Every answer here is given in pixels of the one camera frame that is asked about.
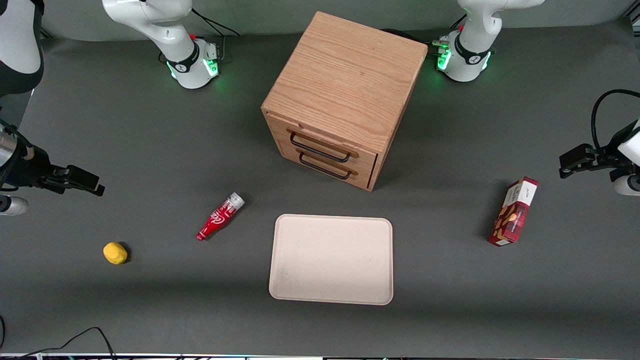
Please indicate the beige plastic tray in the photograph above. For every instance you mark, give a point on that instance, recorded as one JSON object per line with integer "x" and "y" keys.
{"x": 330, "y": 260}

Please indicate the red cookie box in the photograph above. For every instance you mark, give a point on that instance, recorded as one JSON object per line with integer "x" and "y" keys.
{"x": 515, "y": 212}

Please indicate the aluminium frame rail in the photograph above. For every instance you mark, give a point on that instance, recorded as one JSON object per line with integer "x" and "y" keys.
{"x": 631, "y": 17}
{"x": 45, "y": 34}

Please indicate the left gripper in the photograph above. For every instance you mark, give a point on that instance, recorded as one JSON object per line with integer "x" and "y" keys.
{"x": 610, "y": 151}

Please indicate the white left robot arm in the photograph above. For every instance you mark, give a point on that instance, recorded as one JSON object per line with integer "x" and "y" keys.
{"x": 472, "y": 50}

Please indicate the yellow lemon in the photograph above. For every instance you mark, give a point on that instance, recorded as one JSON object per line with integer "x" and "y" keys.
{"x": 115, "y": 253}

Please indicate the wooden drawer cabinet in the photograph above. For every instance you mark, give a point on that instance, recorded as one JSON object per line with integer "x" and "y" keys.
{"x": 350, "y": 70}

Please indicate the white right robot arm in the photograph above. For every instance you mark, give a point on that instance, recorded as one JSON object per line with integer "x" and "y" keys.
{"x": 170, "y": 30}

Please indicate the red cola bottle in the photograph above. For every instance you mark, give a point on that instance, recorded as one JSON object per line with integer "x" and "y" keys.
{"x": 217, "y": 218}

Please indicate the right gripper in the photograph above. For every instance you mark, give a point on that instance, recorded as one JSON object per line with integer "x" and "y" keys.
{"x": 29, "y": 170}

